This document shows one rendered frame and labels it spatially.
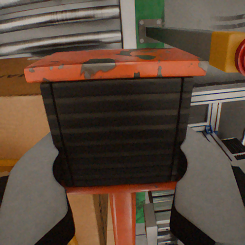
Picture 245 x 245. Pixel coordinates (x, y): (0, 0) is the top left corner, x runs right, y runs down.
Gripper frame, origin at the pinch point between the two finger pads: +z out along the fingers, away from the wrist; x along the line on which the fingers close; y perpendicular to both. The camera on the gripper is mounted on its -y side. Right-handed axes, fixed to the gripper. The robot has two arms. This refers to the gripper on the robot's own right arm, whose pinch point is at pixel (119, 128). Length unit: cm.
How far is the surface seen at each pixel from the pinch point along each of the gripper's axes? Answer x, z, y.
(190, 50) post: 19.0, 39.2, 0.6
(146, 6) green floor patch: 19, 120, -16
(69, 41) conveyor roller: -19, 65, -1
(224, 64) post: 18.8, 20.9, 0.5
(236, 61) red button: 18.7, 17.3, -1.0
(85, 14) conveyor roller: -11, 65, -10
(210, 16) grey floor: 62, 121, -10
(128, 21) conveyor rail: 4, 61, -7
